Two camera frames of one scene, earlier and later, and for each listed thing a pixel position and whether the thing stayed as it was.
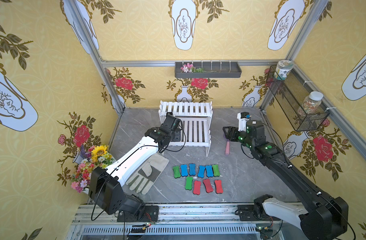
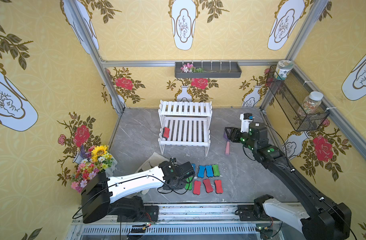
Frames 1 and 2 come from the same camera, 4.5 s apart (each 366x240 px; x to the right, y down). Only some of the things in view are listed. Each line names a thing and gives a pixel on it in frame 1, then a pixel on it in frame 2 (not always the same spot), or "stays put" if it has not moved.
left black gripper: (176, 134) -> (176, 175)
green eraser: (215, 169) stays put
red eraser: (218, 186) stays put
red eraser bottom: (196, 189) stays put
